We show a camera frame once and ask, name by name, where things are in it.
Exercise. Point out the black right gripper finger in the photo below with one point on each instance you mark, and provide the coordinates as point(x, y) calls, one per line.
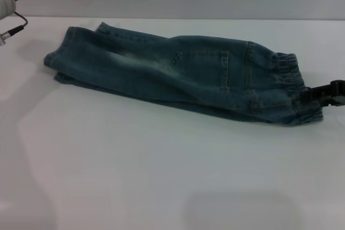
point(334, 102)
point(315, 94)

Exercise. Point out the blue denim shorts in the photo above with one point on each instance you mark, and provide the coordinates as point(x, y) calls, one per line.
point(202, 79)

